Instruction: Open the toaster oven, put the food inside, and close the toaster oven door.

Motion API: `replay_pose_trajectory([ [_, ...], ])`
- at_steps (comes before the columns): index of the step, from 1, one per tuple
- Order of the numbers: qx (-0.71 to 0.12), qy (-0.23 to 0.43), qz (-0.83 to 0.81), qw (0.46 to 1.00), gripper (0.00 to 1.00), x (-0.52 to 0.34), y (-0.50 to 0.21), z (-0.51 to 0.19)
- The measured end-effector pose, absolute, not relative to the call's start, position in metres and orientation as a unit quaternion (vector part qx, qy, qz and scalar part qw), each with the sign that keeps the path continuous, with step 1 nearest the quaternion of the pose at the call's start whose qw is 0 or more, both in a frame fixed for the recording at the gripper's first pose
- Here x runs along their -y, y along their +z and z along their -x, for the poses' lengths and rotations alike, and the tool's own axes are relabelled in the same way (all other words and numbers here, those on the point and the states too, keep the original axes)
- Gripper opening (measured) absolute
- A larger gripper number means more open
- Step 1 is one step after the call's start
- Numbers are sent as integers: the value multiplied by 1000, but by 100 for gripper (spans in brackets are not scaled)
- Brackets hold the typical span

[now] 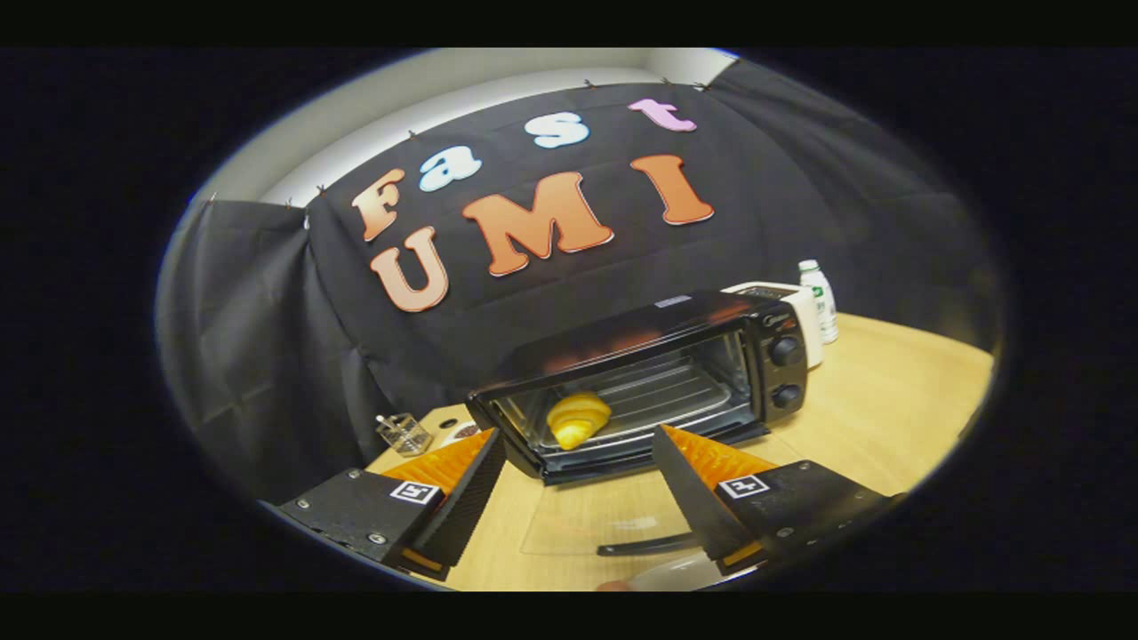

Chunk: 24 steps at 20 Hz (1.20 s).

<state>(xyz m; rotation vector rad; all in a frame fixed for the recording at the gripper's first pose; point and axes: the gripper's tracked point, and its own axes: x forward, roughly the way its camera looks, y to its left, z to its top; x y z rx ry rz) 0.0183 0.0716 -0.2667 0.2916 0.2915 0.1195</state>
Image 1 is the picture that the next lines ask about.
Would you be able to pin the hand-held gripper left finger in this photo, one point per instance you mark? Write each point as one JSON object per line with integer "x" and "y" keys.
{"x": 464, "y": 508}

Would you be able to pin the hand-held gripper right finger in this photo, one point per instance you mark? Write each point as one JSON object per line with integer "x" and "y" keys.
{"x": 692, "y": 507}

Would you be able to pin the yellow croissant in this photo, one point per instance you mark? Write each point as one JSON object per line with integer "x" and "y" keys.
{"x": 578, "y": 420}

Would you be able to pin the black toaster oven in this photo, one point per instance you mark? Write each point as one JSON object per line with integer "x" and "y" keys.
{"x": 622, "y": 333}

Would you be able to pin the white bread toaster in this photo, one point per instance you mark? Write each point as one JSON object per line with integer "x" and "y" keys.
{"x": 805, "y": 320}

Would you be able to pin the white plate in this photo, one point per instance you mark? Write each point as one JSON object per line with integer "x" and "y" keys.
{"x": 680, "y": 573}

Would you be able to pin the white divided snack dish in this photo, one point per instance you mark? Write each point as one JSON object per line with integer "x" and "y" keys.
{"x": 460, "y": 434}

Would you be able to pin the white drink bottle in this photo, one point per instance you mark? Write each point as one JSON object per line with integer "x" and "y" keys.
{"x": 822, "y": 302}

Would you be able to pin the black backdrop cloth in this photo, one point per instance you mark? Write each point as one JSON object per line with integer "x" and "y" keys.
{"x": 782, "y": 231}

